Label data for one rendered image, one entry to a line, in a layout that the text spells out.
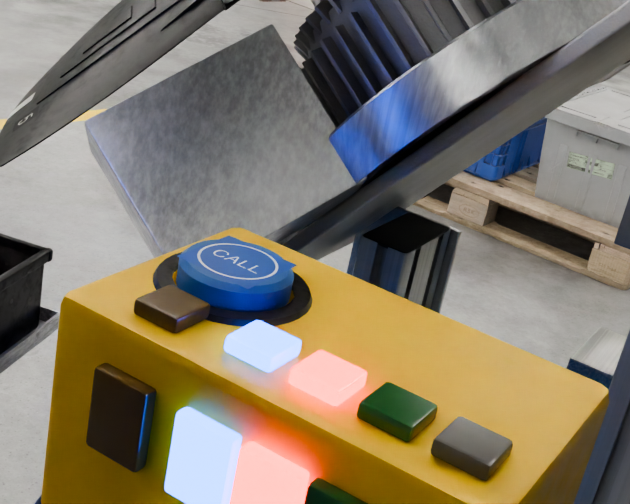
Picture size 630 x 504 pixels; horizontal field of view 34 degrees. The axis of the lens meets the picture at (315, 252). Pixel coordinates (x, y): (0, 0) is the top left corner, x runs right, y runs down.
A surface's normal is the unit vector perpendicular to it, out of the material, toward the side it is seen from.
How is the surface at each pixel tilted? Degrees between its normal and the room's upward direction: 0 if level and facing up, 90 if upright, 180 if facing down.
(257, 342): 0
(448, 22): 66
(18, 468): 1
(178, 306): 0
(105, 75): 46
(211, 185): 55
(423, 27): 74
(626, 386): 90
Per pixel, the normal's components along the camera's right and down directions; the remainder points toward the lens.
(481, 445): 0.18, -0.90
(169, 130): 0.15, -0.18
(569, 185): -0.58, 0.31
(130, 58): -0.49, -0.56
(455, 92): -0.29, 0.10
